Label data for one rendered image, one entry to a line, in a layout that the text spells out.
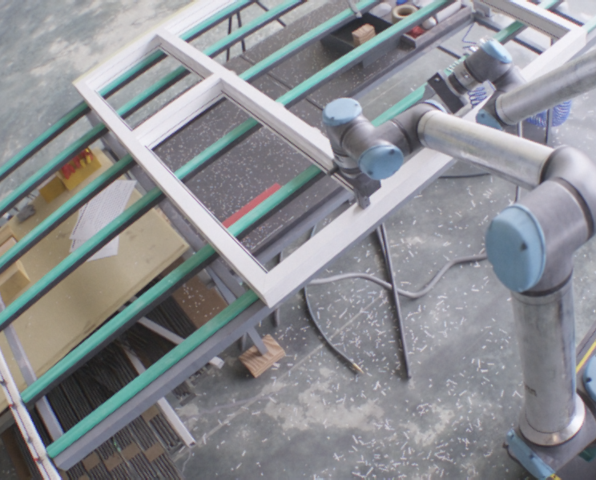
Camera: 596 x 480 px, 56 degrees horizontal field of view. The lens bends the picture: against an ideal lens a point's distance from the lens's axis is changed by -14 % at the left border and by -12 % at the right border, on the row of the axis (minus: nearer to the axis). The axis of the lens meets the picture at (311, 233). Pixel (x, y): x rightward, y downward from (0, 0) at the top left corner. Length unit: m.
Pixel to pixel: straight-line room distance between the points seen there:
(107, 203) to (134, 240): 0.26
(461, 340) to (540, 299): 1.56
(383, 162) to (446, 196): 1.56
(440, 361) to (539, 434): 1.22
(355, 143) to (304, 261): 0.39
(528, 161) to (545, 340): 0.30
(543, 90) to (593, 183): 0.64
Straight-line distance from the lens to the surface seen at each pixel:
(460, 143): 1.23
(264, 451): 2.44
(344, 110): 1.43
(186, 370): 1.69
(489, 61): 1.80
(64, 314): 2.28
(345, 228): 1.66
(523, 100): 1.61
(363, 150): 1.36
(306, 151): 1.95
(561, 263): 0.92
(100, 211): 2.48
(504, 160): 1.12
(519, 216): 0.89
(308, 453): 2.40
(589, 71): 1.45
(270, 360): 2.54
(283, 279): 1.62
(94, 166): 2.65
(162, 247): 2.22
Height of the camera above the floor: 2.25
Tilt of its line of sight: 52 degrees down
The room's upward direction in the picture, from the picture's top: 20 degrees counter-clockwise
